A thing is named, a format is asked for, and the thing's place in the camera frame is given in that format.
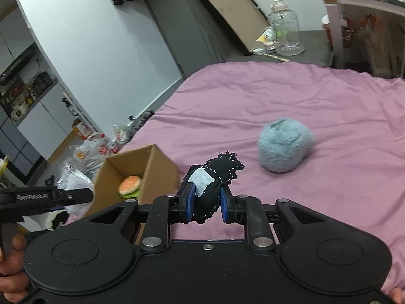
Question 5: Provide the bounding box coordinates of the grey desk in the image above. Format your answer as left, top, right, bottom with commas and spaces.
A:
322, 0, 405, 78

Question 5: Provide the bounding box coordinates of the orange cardboard box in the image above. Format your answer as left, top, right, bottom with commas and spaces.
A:
71, 119, 97, 140

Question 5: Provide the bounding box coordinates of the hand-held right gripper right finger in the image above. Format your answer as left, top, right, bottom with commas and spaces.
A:
220, 185, 330, 249

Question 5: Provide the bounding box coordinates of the yellow instant noodle cup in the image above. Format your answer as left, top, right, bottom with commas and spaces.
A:
255, 27, 277, 49

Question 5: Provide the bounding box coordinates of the pink bed sheet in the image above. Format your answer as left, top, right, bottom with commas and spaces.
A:
65, 61, 405, 295

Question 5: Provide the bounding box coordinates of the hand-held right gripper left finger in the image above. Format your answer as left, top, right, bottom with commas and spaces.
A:
85, 184, 197, 250

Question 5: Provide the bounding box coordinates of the black stitched cloth toy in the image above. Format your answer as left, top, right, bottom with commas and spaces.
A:
181, 152, 246, 224

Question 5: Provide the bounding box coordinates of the crumpled clear plastic bag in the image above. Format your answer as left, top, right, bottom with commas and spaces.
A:
57, 161, 95, 216

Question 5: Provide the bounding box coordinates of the clear plastic water jug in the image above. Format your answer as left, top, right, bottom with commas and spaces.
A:
267, 0, 306, 56

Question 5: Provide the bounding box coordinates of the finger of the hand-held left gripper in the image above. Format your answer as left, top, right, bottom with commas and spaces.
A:
57, 187, 95, 209

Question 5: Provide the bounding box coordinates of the white plastic bag red print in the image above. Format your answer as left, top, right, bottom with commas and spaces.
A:
70, 133, 117, 178

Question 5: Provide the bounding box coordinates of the black picture frame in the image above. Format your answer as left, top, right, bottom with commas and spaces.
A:
190, 0, 273, 56

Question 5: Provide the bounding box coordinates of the person's left hand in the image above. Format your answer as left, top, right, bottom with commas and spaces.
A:
0, 233, 35, 303

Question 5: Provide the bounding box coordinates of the grey fluffy plush ball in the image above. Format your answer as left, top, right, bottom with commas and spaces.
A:
257, 118, 315, 173

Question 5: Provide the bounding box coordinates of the clear plastic trash bag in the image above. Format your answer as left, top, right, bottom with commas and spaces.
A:
113, 124, 136, 143

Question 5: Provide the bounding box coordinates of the white cabinet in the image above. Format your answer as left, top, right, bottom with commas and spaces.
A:
0, 6, 79, 184

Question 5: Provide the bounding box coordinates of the brown cardboard box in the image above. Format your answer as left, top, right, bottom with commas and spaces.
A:
80, 145, 188, 244

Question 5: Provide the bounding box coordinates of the burger squishy toy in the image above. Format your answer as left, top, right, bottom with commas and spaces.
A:
118, 176, 142, 199

